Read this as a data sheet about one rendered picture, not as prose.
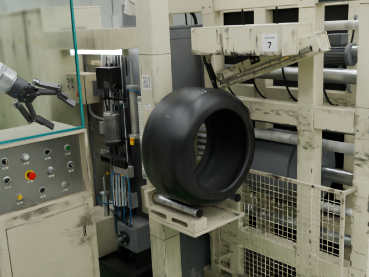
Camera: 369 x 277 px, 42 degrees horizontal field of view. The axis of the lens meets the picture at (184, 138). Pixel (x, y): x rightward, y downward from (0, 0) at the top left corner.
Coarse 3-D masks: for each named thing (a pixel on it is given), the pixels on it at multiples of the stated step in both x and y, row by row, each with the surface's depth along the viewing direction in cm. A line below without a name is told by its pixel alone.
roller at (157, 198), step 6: (156, 198) 255; (162, 198) 252; (168, 198) 250; (168, 204) 249; (174, 204) 245; (180, 204) 242; (186, 204) 241; (180, 210) 243; (186, 210) 238; (192, 210) 235; (198, 210) 233; (198, 216) 234
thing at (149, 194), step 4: (152, 188) 259; (144, 192) 256; (148, 192) 255; (152, 192) 257; (156, 192) 259; (144, 196) 257; (148, 196) 256; (152, 196) 257; (144, 200) 257; (148, 200) 256; (152, 200) 257; (148, 204) 257; (152, 204) 258
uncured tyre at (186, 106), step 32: (192, 96) 227; (224, 96) 233; (160, 128) 225; (192, 128) 219; (224, 128) 270; (160, 160) 224; (224, 160) 269; (160, 192) 243; (192, 192) 226; (224, 192) 240
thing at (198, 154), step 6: (204, 126) 298; (198, 132) 293; (204, 132) 298; (198, 138) 295; (204, 138) 292; (198, 144) 295; (204, 144) 300; (198, 150) 297; (198, 156) 296; (198, 162) 298
